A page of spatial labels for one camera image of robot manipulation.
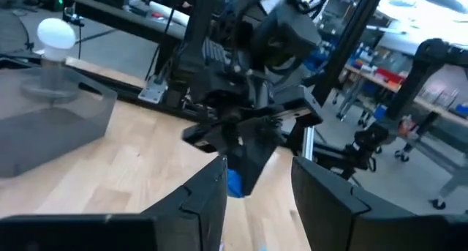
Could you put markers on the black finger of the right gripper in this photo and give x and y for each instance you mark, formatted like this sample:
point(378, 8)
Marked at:
point(225, 145)
point(256, 156)

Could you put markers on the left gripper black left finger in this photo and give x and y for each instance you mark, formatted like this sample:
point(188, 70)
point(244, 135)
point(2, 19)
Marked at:
point(194, 221)

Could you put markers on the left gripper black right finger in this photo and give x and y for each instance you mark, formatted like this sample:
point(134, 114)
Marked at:
point(329, 214)

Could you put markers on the blue mini stapler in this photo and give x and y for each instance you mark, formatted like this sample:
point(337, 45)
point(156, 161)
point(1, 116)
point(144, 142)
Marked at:
point(234, 183)

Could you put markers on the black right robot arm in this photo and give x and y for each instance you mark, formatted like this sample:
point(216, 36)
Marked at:
point(195, 42)

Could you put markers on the grey side desk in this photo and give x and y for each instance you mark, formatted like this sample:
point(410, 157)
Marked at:
point(120, 18)

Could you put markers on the smoky translucent plastic bin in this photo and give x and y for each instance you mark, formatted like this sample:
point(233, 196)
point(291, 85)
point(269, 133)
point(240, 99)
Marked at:
point(47, 134)

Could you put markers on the white light bulb lamp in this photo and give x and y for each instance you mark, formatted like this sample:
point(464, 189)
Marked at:
point(55, 33)

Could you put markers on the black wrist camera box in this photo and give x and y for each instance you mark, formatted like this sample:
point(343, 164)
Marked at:
point(289, 31)

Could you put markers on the silver mounting bracket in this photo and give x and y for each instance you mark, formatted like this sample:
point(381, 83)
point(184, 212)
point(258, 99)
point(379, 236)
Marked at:
point(151, 91)

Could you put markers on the black neighbouring rig frame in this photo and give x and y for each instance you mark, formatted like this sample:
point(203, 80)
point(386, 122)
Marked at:
point(431, 49)

